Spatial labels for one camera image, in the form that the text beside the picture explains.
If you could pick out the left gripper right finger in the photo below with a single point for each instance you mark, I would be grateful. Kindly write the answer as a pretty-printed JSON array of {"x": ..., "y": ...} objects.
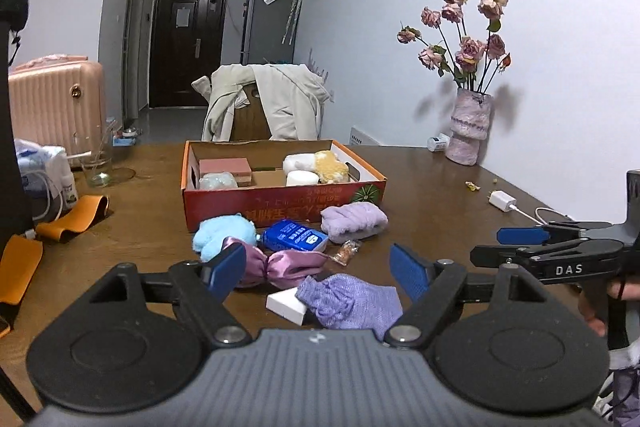
[{"x": 413, "y": 274}]

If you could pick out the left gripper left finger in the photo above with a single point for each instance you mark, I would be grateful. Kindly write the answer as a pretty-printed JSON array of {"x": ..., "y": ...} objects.
[{"x": 223, "y": 273}]

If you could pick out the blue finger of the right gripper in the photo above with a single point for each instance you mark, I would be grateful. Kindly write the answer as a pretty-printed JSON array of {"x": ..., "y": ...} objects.
[{"x": 522, "y": 236}]

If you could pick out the light blue plush toy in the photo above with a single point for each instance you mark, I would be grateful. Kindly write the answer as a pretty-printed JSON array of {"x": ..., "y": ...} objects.
[{"x": 212, "y": 234}]

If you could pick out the pink satin scrunchie bow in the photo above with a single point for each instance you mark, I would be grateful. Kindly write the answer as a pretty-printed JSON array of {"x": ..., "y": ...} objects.
[{"x": 281, "y": 269}]

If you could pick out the blue tissue pack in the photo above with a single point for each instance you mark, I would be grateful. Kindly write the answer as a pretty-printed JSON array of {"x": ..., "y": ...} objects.
[{"x": 289, "y": 235}]

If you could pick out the purple knit pouch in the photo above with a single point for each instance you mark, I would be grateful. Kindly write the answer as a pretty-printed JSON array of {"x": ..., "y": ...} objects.
[{"x": 345, "y": 302}]

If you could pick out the lavender fluffy headband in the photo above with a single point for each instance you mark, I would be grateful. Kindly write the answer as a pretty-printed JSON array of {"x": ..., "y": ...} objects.
[{"x": 352, "y": 222}]

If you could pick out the white round sponge puff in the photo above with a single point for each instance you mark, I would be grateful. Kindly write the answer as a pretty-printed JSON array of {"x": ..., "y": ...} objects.
[{"x": 301, "y": 178}]

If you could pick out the yellow white plush toy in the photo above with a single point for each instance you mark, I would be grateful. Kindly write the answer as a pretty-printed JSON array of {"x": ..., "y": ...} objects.
[{"x": 325, "y": 163}]

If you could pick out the person's right hand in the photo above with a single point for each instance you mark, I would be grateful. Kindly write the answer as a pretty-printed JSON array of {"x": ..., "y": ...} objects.
[{"x": 594, "y": 296}]

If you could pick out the white rectangular eraser block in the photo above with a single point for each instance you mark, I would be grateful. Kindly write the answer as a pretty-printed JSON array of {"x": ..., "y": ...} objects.
[{"x": 286, "y": 305}]

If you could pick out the yellow candy wrapper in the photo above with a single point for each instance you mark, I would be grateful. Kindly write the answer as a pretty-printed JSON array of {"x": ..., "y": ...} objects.
[{"x": 472, "y": 186}]

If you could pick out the small snack packet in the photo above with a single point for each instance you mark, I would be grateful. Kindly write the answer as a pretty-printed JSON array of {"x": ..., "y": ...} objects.
[{"x": 346, "y": 252}]

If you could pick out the pink sponge block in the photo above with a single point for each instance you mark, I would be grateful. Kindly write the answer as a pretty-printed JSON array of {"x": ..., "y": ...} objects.
[{"x": 239, "y": 168}]

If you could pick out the red cardboard pumpkin box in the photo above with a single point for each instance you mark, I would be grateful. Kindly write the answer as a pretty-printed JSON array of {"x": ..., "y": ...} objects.
[{"x": 267, "y": 199}]

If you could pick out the small white bottle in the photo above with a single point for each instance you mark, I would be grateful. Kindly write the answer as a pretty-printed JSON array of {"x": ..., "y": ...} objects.
[{"x": 438, "y": 143}]

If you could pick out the pink flower vase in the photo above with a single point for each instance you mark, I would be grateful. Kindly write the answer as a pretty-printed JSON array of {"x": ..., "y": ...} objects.
[{"x": 469, "y": 125}]

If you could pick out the wooden chair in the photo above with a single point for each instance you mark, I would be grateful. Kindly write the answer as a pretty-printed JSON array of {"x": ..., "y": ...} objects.
[{"x": 249, "y": 121}]

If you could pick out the clear glass cup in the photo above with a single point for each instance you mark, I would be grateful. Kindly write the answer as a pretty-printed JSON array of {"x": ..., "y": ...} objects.
[{"x": 97, "y": 164}]

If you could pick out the cream jacket on chair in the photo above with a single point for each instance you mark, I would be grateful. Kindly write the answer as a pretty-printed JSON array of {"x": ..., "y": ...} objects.
[{"x": 292, "y": 99}]

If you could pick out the dried pink roses bouquet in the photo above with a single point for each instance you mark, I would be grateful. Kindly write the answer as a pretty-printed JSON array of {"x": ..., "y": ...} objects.
[{"x": 449, "y": 49}]

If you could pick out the orange resistance band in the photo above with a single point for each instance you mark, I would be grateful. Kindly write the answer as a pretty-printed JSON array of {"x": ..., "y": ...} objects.
[{"x": 22, "y": 254}]

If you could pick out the pink hard suitcase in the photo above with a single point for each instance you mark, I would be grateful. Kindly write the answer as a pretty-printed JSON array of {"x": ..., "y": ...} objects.
[{"x": 58, "y": 100}]

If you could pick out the dark entrance door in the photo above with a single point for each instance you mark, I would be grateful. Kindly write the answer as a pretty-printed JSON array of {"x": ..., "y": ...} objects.
[{"x": 186, "y": 45}]

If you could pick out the grey refrigerator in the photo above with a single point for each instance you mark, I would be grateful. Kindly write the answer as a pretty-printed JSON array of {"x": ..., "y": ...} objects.
[{"x": 269, "y": 32}]

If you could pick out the white device with cables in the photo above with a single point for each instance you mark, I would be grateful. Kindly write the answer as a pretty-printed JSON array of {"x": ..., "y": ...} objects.
[{"x": 47, "y": 179}]

